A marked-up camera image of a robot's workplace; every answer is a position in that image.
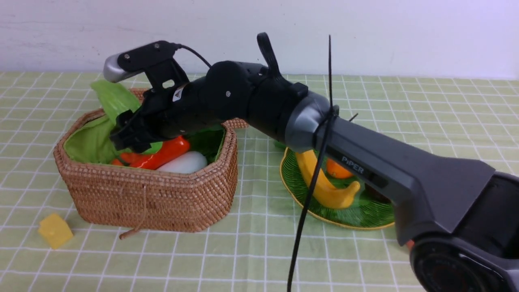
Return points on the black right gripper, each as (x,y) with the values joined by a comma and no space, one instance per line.
(179,110)

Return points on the orange toy pumpkin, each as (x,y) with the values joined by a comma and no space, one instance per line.
(125,159)

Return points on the light green toy gourd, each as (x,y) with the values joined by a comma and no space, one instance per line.
(114,99)

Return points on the red toy carrot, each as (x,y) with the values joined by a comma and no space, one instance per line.
(206,142)

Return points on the white toy radish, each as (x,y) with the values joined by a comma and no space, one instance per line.
(187,163)

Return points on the yellow toy banana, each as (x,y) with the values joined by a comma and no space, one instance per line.
(325,193)

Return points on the orange toy mango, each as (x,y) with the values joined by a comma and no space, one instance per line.
(335,170)

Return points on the purple toy mangosteen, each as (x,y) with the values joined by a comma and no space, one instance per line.
(375,195)

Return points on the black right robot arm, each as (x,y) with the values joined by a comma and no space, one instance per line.
(461,214)

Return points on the woven rattan basket green lining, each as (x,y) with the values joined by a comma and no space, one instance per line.
(145,199)

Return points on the woven rattan basket lid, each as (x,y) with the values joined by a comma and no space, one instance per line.
(142,93)

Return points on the yellow foam cube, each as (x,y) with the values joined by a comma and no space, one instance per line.
(55,231)

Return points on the green checkered tablecloth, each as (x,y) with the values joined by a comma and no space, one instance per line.
(249,250)

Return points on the green foam cube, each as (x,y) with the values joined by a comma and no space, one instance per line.
(279,144)

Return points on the green glass leaf plate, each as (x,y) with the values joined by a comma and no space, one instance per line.
(365,213)

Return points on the pink foam cube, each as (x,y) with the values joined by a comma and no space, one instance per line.
(409,244)

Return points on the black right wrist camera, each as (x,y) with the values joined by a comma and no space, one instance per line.
(155,60)

